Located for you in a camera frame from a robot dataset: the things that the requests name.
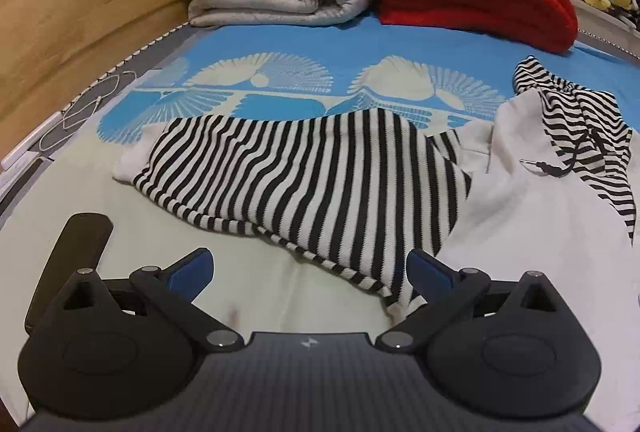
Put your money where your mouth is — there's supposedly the white hoodie with striped sleeves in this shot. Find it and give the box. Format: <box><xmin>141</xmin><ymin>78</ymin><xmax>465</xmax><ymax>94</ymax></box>
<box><xmin>112</xmin><ymin>56</ymin><xmax>640</xmax><ymax>432</ymax></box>

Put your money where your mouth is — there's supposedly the white cable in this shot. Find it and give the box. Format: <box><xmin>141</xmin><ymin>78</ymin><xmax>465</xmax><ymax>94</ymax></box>
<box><xmin>39</xmin><ymin>70</ymin><xmax>139</xmax><ymax>153</ymax></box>

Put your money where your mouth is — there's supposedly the blue printed bed sheet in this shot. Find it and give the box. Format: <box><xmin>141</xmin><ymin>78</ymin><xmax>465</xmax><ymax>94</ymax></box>
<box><xmin>0</xmin><ymin>14</ymin><xmax>640</xmax><ymax>432</ymax></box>

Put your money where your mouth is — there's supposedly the wooden headboard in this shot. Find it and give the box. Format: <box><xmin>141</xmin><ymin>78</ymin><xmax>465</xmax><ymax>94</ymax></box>
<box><xmin>0</xmin><ymin>0</ymin><xmax>201</xmax><ymax>165</ymax></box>

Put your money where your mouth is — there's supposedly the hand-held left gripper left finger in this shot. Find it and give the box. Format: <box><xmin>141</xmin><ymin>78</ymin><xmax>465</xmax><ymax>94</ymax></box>
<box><xmin>60</xmin><ymin>248</ymin><xmax>245</xmax><ymax>353</ymax></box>

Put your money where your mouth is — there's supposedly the grey mattress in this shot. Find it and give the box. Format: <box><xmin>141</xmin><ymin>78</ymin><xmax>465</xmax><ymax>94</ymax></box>
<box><xmin>0</xmin><ymin>22</ymin><xmax>193</xmax><ymax>225</ymax></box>

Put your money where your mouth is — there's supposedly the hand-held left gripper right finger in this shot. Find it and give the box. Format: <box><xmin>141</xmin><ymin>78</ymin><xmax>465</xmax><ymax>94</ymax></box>
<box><xmin>375</xmin><ymin>249</ymin><xmax>561</xmax><ymax>353</ymax></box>

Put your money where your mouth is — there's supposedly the black flat rectangular object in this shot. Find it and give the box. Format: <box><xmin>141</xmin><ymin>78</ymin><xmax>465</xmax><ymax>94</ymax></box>
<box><xmin>24</xmin><ymin>213</ymin><xmax>114</xmax><ymax>334</ymax></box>

